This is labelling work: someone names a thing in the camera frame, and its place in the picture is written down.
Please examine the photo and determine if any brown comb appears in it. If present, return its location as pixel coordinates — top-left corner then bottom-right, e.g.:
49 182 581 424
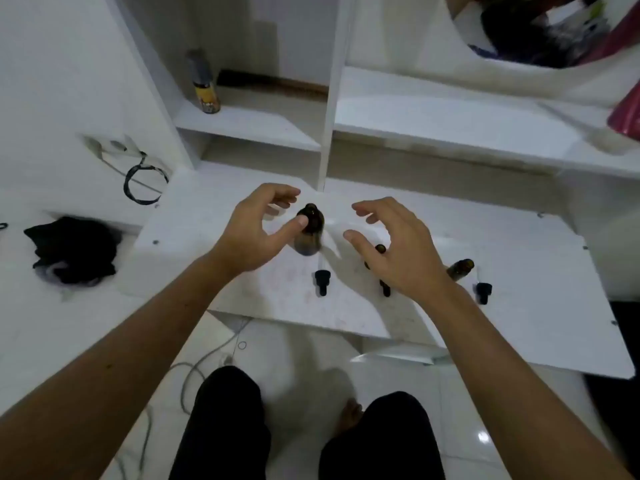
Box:
215 69 329 93

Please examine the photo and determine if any small yellow-label spray can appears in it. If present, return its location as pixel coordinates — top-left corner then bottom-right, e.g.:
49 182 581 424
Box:
185 48 222 115

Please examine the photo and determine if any person's leg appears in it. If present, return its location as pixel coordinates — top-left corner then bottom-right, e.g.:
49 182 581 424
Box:
318 391 446 480
169 365 272 480

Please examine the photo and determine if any white mattress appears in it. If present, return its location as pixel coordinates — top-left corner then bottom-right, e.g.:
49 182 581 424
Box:
0 192 221 418

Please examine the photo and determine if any small amber glass bottle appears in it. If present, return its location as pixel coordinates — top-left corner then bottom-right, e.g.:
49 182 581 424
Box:
446 258 475 283
363 243 387 271

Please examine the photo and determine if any large amber glass bottle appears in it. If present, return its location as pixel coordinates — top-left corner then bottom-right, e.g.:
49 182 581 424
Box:
293 203 326 257

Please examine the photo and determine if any coiled black cable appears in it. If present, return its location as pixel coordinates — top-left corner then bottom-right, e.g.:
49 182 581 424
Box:
123 152 170 206

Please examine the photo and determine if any person's right hand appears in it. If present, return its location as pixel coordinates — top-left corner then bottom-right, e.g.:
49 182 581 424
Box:
343 196 454 305

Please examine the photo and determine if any person's right leg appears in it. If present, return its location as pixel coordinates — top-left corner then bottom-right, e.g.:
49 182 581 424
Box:
318 391 446 480

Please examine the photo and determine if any pink cosmetic tube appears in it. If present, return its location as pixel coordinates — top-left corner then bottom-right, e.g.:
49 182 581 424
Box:
607 79 640 143

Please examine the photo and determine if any white floor cable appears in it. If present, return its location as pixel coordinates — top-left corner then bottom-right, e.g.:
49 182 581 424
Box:
112 317 251 480

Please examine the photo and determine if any person's left leg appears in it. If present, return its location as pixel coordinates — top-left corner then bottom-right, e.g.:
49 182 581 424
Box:
169 365 272 480

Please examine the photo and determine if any white wall socket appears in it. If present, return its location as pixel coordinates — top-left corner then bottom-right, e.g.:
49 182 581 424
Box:
82 135 143 161

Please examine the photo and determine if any black cloth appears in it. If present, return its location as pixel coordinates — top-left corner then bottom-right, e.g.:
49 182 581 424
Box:
23 216 123 287

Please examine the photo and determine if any person's bare foot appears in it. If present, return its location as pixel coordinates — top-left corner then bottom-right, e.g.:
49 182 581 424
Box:
335 398 364 435

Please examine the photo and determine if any round wall mirror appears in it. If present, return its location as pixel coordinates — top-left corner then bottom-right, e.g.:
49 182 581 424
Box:
443 0 640 69

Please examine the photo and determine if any grey plug with cable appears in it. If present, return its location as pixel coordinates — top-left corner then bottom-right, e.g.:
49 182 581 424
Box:
85 137 163 195

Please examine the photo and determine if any person's left forearm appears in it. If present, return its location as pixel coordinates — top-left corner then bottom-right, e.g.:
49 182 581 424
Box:
0 252 236 480

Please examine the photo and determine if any white vanity desk with shelves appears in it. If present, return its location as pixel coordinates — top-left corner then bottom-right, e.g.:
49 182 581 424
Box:
102 0 640 381

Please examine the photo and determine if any person's left hand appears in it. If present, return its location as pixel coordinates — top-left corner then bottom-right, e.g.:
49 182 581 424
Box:
209 183 310 279

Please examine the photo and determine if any person's right forearm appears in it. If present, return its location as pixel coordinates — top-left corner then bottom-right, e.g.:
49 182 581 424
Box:
422 282 636 480

